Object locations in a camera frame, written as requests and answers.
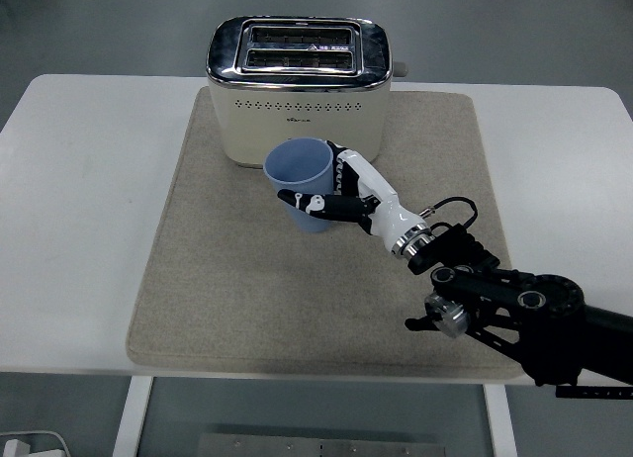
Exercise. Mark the cream and chrome toaster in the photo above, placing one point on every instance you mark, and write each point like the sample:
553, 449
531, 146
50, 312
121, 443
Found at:
297, 93

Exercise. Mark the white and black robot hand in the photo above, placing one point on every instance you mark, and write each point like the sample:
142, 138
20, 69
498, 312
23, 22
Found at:
366, 200

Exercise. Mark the grey metal plate with screws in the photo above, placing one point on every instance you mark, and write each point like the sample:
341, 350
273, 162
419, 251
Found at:
321, 447

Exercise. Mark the blue ribbed water cup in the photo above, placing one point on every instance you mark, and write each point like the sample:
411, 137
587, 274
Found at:
301, 180

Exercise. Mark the white power adapter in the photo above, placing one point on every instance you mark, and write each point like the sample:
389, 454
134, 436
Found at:
15, 448

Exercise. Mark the black table control panel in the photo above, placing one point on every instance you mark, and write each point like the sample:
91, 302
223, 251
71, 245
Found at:
603, 393

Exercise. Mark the white table leg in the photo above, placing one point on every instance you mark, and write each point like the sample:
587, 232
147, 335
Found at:
499, 420
132, 417

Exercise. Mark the beige fabric table mat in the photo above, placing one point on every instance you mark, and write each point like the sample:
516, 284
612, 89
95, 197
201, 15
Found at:
247, 279

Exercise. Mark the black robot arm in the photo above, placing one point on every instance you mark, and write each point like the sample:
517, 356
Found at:
509, 303

